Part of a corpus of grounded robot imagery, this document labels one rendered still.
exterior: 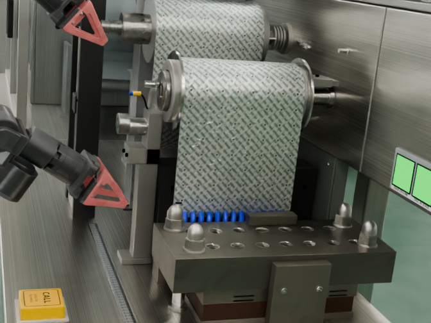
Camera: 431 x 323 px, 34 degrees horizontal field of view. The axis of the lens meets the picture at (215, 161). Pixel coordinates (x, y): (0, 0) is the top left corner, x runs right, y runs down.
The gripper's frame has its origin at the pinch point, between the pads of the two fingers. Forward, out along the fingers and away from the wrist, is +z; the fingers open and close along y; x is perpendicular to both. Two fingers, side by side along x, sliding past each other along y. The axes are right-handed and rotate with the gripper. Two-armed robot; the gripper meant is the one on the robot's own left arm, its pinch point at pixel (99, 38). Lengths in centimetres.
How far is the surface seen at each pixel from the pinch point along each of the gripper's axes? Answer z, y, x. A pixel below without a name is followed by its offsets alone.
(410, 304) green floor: 220, -141, 14
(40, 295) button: 18.8, 16.7, -38.3
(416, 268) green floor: 241, -179, 32
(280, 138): 35.7, 8.1, 9.6
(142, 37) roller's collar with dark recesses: 9.9, -20.1, 6.8
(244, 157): 33.0, 8.0, 2.3
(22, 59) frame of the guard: 4, -94, -18
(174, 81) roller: 13.4, 7.0, 3.5
